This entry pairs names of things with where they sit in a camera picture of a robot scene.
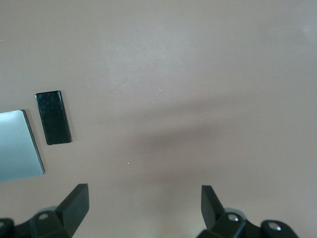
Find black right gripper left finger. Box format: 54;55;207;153
27;183;90;238

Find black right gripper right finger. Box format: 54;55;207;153
198;185;249;238

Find black smartphone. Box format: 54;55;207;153
35;90;73;146

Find silver laptop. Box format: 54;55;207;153
0;109;46;183

